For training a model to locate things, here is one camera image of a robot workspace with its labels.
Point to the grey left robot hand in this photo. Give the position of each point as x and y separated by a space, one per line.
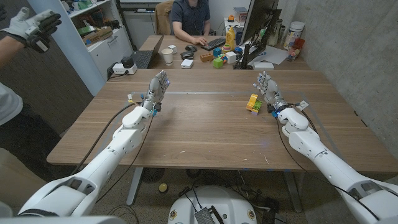
157 90

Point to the green Lego block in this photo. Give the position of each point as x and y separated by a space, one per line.
257 105

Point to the black device on robot base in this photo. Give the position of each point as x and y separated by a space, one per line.
205 216

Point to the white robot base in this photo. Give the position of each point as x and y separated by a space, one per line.
230 202

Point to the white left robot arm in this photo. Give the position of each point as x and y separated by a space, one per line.
102 165

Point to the operator forearm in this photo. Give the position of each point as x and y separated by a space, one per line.
9 49

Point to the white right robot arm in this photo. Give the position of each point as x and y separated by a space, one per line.
335 168

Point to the white paper cup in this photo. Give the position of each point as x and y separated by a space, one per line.
168 57

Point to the black laptop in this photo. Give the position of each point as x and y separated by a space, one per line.
143 58

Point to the flat white box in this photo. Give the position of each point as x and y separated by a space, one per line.
187 63

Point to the white power strip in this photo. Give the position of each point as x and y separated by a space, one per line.
121 70

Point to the black power adapter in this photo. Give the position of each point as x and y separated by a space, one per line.
127 61

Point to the small white cube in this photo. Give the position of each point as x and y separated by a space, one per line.
172 48

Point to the black wallet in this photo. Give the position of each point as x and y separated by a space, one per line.
186 55

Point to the wooden office desk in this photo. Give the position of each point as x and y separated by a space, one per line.
177 40

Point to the black computer mouse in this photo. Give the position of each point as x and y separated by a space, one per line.
191 48

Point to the brown brick block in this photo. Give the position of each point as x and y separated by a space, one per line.
206 57

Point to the white shelf cabinet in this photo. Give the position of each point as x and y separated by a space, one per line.
105 53

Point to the green cube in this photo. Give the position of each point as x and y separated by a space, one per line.
217 63

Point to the blue cube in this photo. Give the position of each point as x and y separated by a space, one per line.
217 52

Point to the black keyboard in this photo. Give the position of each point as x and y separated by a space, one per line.
214 43

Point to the seated person in dark shirt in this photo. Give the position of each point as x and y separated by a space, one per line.
189 17

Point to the large white cube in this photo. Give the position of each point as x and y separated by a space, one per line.
231 58

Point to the cardboard box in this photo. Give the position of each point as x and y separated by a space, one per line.
98 35

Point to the black round floor fan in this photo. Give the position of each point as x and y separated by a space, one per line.
152 175

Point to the yellow squeeze bottle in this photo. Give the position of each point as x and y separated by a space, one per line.
230 39

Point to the blue round object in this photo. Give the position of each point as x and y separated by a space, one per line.
238 50

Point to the green box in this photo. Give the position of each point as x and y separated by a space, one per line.
85 30

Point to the yellow ball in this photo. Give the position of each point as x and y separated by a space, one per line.
163 187

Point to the grey table leg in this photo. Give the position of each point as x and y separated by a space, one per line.
134 186
292 193

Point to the orange small object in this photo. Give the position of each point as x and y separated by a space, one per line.
230 18

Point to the white slim box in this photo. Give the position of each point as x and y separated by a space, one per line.
263 65

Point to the clear plastic box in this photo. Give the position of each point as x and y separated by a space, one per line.
241 14

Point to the white paper sheets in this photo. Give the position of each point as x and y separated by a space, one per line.
275 55

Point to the black computer monitor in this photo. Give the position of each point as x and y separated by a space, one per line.
258 17

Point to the operator tracking glove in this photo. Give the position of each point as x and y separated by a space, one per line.
28 26

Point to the red jar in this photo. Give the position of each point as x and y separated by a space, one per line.
295 49

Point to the standing person in white shirt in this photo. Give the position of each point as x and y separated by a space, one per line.
18 137

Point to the white canister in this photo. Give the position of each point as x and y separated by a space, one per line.
293 32

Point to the white robot torso edge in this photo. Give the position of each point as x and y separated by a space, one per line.
62 221

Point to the beige upholstered seat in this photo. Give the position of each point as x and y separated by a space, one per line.
18 180

